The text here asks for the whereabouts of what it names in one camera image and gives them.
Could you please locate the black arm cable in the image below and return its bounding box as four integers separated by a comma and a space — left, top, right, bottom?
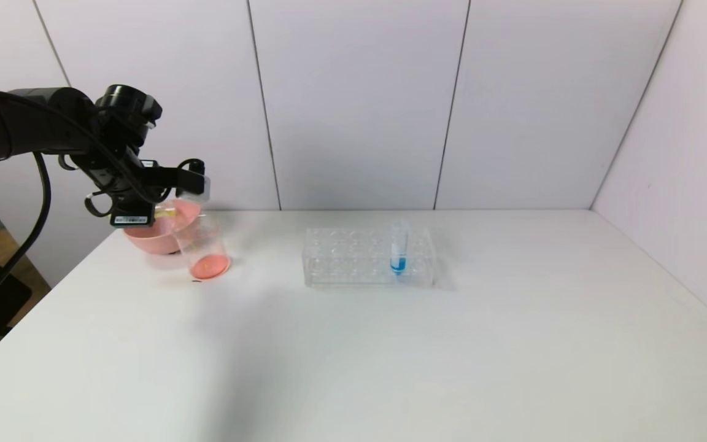
0, 71, 207, 323

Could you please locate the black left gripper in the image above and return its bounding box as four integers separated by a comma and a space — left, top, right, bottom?
100, 176, 155, 227

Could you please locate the clear glass beaker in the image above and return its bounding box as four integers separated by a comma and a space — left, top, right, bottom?
172, 212, 232, 281

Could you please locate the test tube with blue pigment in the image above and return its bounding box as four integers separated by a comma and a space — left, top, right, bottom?
390, 219, 410, 276

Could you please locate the test tube with yellow pigment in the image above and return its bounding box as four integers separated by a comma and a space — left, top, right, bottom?
152, 205, 198, 220

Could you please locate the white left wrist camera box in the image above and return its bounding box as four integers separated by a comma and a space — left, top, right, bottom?
174, 175, 212, 204

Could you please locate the clear acrylic test tube rack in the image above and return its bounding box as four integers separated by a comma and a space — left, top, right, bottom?
303, 227, 437, 288

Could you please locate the pink plastic bowl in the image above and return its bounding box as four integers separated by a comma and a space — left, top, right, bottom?
123, 199, 202, 256

